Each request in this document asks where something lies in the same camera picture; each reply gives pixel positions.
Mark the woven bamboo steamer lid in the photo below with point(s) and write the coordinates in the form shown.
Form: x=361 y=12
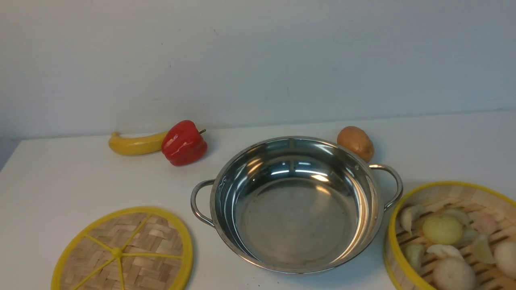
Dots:
x=139 y=248

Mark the bamboo steamer basket yellow rim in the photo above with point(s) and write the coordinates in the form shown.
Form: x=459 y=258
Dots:
x=436 y=198

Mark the stainless steel pot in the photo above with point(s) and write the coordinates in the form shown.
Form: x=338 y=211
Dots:
x=297 y=205

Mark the green dumpling top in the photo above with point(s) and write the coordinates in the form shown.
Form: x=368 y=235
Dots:
x=458 y=214

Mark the red bell pepper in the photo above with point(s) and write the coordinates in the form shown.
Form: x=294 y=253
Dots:
x=184 y=144

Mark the yellow banana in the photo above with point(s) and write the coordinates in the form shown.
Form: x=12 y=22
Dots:
x=135 y=146

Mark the pale green dumpling left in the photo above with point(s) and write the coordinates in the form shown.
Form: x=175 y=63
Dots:
x=408 y=217

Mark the green dumpling front left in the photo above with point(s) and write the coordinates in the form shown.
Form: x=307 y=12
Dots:
x=414 y=254

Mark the yellow-green round bun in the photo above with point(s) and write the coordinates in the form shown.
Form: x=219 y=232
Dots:
x=442 y=229

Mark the white dumpling centre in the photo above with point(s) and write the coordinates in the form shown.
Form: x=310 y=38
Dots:
x=445 y=251

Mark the white round bun front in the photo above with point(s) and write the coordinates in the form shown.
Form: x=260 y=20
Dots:
x=454 y=274

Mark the white round bun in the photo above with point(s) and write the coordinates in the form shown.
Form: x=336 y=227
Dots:
x=505 y=258
x=454 y=274

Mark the pink dumpling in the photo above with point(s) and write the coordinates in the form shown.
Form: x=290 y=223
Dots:
x=483 y=222

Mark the green dumpling right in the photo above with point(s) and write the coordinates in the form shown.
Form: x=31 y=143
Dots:
x=481 y=250

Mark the white round bun right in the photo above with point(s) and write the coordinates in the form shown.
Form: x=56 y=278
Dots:
x=505 y=258

